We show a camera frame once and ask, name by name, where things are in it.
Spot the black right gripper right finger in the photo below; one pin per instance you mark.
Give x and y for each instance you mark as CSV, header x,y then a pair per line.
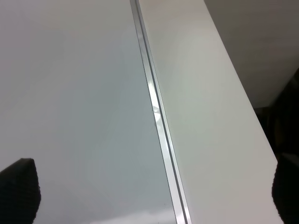
x,y
285,188

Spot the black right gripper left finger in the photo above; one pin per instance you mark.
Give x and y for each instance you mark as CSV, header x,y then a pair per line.
x,y
20,194

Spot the white whiteboard with aluminium frame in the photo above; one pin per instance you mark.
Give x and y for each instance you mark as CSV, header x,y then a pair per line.
x,y
79,96

